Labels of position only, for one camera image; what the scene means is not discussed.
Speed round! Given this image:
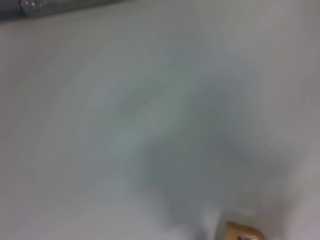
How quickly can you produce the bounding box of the beige eraser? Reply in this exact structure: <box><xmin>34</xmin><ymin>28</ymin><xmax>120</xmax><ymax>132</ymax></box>
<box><xmin>223</xmin><ymin>220</ymin><xmax>265</xmax><ymax>240</ymax></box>

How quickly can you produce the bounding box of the grey glitter pen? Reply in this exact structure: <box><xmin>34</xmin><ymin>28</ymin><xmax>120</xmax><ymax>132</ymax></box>
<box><xmin>0</xmin><ymin>0</ymin><xmax>122</xmax><ymax>23</ymax></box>

